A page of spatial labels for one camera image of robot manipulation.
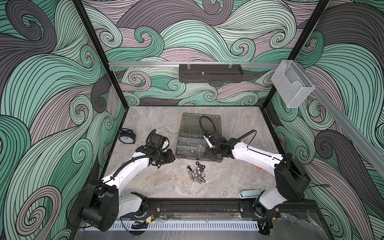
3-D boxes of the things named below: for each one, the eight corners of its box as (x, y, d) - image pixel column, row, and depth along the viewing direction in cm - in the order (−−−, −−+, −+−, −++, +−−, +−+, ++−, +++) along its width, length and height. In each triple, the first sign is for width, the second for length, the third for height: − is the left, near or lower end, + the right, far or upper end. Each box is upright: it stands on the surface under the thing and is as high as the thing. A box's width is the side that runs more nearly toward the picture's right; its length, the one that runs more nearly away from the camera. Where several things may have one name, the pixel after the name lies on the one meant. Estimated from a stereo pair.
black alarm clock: (122, 144, 100) (116, 135, 92) (124, 137, 104) (119, 128, 96) (135, 144, 100) (130, 135, 92) (137, 137, 104) (132, 128, 96)
